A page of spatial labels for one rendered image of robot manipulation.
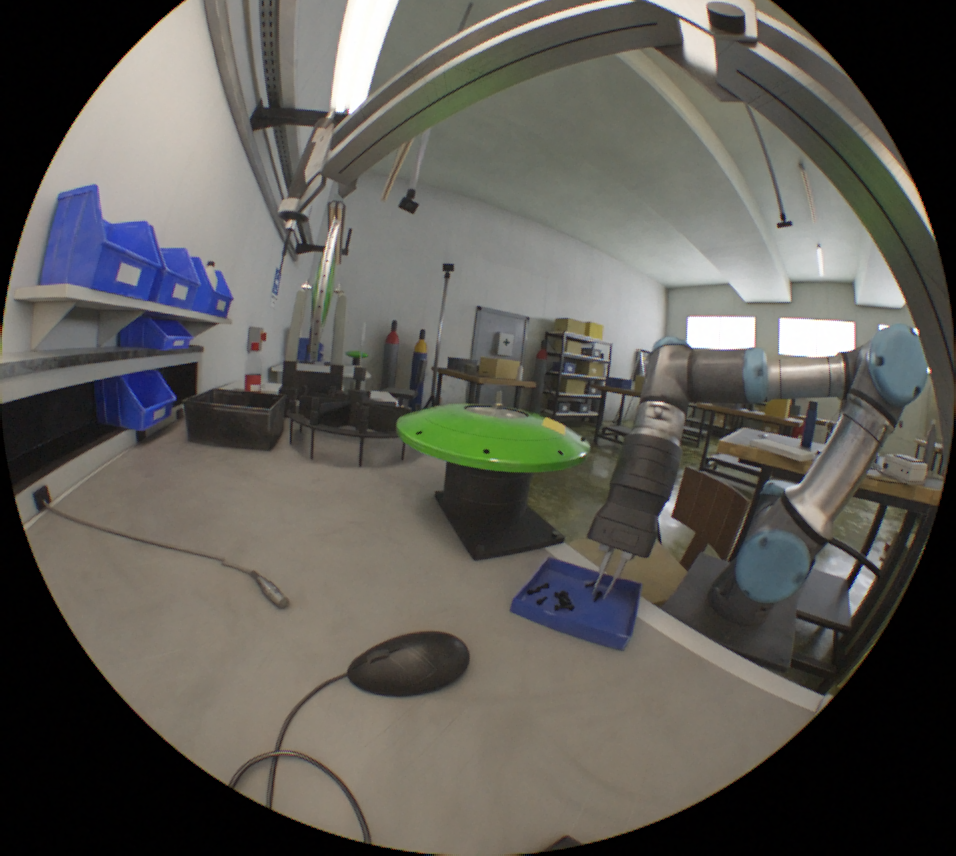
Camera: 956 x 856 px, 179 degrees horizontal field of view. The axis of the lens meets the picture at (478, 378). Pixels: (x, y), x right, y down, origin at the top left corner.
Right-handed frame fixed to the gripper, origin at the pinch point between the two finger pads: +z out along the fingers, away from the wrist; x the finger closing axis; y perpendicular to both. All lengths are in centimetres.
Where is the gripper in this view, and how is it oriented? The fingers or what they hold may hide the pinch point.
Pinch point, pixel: (598, 595)
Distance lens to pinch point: 40.0
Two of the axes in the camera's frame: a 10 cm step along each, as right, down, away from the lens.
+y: -5.4, -4.8, -6.9
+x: 7.4, 1.3, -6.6
